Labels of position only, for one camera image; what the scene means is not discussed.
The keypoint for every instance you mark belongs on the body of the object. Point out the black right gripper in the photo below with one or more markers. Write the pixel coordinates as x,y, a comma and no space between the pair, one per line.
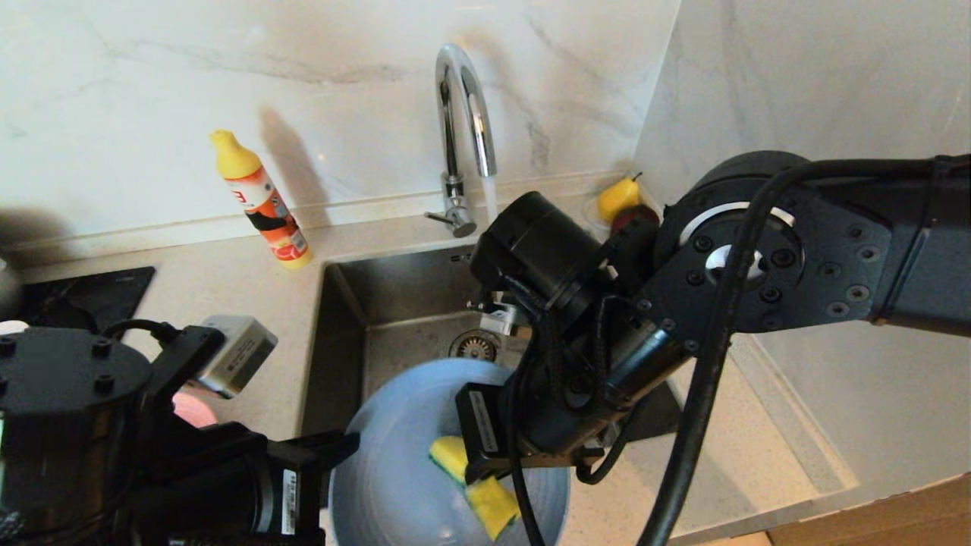
561,409

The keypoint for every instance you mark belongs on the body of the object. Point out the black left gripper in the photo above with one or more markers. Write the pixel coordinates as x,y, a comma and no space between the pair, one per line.
227,485

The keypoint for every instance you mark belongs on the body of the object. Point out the yellow green sponge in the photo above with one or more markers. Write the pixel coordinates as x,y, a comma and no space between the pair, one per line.
493,500

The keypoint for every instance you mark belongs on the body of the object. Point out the blue grey plate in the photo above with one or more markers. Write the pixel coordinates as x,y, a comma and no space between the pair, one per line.
394,470

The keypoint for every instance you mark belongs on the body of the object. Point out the pink plate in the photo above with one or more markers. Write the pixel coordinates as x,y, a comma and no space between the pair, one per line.
193,409

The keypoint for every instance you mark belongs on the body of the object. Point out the orange dish soap bottle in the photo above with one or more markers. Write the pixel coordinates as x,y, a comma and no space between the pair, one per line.
265,205

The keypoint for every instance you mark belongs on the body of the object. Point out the chrome gooseneck faucet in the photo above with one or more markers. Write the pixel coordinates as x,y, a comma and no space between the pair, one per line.
454,114

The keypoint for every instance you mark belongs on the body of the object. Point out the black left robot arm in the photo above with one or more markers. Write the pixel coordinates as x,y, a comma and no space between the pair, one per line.
61,425

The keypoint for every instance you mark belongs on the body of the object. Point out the stainless steel sink basin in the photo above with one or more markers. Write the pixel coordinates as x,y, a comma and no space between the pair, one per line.
394,303

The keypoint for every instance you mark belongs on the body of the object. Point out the round metal drain strainer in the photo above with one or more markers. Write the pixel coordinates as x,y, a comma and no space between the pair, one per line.
470,347

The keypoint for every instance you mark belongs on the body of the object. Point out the dark red apple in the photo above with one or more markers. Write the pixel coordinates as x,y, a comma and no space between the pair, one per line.
633,214

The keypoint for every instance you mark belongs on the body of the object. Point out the yellow pear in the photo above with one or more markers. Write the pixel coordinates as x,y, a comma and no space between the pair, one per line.
616,197

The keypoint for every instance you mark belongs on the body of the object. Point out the black induction cooktop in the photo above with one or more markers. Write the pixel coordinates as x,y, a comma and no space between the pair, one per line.
91,292

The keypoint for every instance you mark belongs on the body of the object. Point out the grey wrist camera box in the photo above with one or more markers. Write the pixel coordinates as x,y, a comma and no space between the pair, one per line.
235,356
501,315

